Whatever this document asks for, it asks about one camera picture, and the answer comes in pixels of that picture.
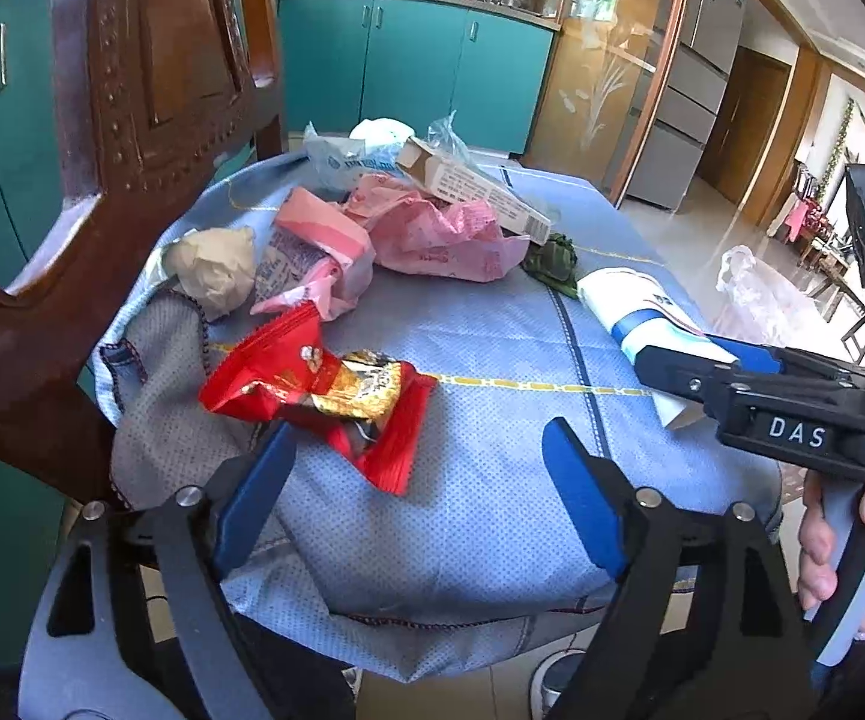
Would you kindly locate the light blue plastic bag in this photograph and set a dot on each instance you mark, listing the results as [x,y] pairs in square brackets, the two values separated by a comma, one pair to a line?
[342,161]

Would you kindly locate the teal kitchen base cabinet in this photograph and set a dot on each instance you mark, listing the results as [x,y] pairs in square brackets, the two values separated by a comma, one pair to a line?
[417,75]
[4,127]

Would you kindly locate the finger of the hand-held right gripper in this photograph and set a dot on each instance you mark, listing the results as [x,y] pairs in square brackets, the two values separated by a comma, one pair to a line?
[683,375]
[747,354]

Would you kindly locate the crumpled white paper ball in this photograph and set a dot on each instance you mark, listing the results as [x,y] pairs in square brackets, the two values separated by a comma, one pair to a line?
[214,270]

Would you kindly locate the clear plastic bag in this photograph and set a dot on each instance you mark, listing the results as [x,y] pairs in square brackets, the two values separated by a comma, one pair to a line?
[447,136]

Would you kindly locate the person's right hand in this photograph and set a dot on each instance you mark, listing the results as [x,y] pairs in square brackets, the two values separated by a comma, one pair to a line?
[819,547]

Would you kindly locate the white blue toothpaste box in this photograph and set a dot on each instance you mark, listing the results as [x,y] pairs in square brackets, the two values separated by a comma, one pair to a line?
[627,300]

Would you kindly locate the translucent basket liner bag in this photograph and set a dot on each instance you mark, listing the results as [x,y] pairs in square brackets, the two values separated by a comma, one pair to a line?
[740,270]

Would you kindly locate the red gold snack wrapper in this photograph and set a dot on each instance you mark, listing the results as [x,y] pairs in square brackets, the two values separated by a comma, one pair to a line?
[274,382]

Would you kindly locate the pink plastic bag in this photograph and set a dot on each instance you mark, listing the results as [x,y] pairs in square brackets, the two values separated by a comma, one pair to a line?
[440,240]

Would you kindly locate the silver refrigerator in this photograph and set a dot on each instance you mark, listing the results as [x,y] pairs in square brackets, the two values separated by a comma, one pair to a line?
[691,75]

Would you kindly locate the glass sliding door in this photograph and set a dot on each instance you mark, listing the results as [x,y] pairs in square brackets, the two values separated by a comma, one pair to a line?
[612,67]

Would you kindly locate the red wooden armchair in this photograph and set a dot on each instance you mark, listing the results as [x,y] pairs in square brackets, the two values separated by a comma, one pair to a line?
[807,210]

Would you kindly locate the long cardboard box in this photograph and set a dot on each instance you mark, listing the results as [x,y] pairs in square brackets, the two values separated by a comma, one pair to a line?
[470,191]

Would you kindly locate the carved wooden chair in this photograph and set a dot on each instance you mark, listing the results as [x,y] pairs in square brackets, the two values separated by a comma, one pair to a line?
[139,52]

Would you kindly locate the wooden room door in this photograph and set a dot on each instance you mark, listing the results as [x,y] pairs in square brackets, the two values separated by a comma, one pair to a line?
[747,127]

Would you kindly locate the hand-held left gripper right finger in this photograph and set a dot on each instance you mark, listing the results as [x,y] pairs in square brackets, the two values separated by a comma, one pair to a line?
[582,499]

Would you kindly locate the blue quilted cloth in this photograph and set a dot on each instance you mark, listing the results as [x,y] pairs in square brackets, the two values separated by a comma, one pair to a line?
[477,465]

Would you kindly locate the green wall garland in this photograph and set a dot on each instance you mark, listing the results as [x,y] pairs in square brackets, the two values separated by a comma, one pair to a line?
[837,150]

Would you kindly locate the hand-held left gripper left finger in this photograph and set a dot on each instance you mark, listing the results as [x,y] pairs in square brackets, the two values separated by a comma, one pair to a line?
[256,499]

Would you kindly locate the pink snack packet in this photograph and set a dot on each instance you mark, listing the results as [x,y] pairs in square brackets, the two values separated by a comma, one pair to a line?
[320,229]

